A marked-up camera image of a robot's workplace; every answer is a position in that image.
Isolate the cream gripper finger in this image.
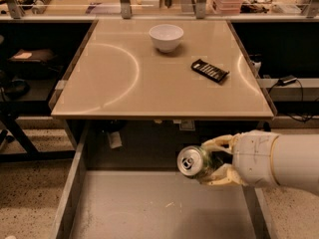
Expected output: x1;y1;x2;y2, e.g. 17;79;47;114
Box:
199;164;247;186
201;134;238;154

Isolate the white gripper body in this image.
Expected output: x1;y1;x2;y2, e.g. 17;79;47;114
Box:
232;130;279;187

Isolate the green soda can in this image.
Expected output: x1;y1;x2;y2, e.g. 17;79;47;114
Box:
176;145;223;180

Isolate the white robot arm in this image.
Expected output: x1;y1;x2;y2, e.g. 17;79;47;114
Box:
201;130;319;195

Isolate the open grey metal drawer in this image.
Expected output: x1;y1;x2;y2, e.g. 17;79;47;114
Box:
50;120;277;239

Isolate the black snack bar wrapper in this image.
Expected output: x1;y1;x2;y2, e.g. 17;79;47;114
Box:
190;59;229;84

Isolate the black power adapter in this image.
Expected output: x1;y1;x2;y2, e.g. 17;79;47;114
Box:
278;75;297;86

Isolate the white ceramic bowl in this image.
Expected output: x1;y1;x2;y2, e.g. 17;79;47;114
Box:
149;24;183;53

